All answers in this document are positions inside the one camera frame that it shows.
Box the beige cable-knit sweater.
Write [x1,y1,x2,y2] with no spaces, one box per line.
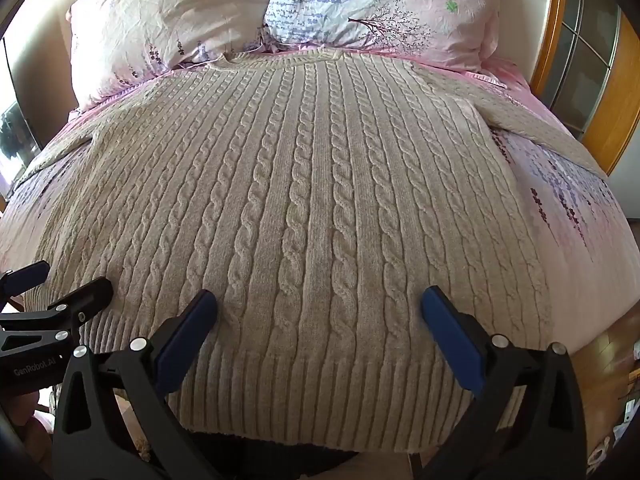
[20,50,608,451]

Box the pink floral pillow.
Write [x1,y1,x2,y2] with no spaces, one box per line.
[67,0,282,111]

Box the wooden headboard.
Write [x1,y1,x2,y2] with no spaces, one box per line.
[529,0,572,102]

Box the glass window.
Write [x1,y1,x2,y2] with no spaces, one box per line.
[0,35,42,188]

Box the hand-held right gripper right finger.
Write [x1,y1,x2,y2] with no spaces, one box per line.
[420,285,587,480]

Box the pink floral bed sheet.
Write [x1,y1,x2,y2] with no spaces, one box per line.
[0,55,632,356]

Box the wooden glass-pane door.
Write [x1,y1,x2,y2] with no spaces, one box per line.
[542,0,640,177]

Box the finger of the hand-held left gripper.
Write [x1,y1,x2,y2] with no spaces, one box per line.
[0,276,114,356]
[0,260,51,306]

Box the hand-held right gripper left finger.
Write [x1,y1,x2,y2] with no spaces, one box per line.
[50,288,223,480]

